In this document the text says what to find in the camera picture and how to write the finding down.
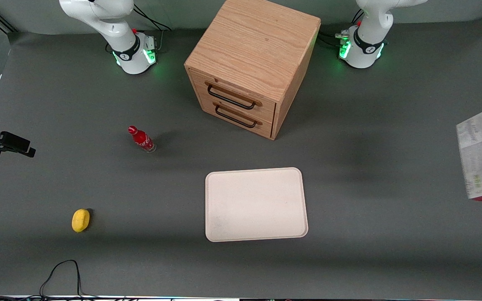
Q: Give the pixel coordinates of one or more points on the white rectangular tray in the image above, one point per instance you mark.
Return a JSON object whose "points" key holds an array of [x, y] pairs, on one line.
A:
{"points": [[255, 205]]}

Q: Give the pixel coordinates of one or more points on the yellow lemon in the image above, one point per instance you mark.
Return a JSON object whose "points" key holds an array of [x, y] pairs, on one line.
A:
{"points": [[80, 220]]}

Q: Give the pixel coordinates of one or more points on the red cola bottle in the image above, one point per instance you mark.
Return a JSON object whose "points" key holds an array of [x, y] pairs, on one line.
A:
{"points": [[142, 140]]}

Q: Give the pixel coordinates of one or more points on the wooden drawer cabinet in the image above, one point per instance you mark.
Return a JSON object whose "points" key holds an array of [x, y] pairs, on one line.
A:
{"points": [[249, 58]]}

